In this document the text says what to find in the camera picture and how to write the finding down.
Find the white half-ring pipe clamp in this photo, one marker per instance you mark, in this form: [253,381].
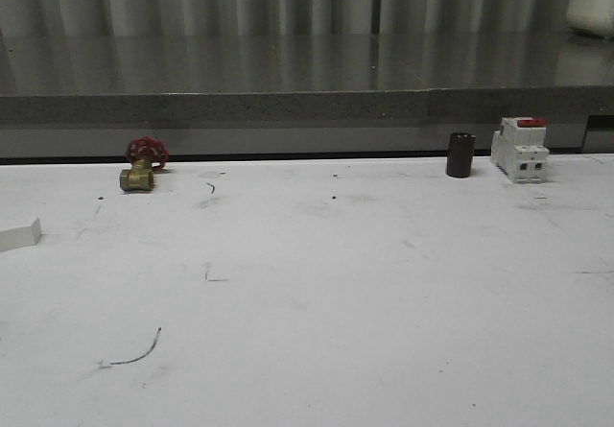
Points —
[23,236]

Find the grey stone countertop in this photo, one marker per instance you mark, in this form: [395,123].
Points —
[258,95]

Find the dark brown cylindrical coupling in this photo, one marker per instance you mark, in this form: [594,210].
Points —
[460,154]

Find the brass valve red handwheel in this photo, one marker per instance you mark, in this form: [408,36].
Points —
[146,156]

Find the white pleated curtain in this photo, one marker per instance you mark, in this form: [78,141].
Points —
[275,17]

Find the white container on counter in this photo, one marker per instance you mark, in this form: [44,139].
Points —
[593,17]

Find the white circuit breaker red switch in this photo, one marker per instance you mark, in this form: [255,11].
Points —
[518,150]

